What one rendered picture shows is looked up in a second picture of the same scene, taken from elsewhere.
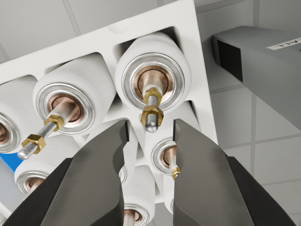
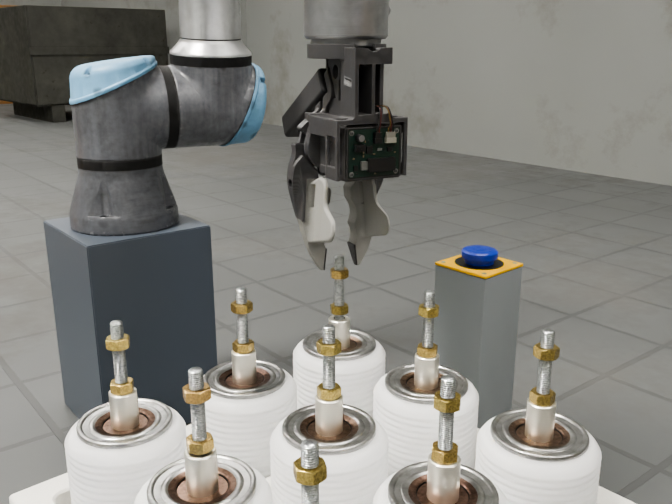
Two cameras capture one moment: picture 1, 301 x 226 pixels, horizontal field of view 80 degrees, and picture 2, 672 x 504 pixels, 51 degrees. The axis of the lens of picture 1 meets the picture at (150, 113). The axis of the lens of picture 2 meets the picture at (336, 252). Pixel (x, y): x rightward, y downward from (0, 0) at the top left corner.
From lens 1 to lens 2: 0.75 m
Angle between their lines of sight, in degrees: 100
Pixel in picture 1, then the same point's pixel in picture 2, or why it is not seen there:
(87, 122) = (277, 380)
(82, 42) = not seen: hidden behind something
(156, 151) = (390, 382)
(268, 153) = not seen: outside the picture
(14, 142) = (162, 424)
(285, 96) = (461, 306)
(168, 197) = (484, 440)
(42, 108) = (212, 382)
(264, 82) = (458, 342)
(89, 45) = not seen: hidden behind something
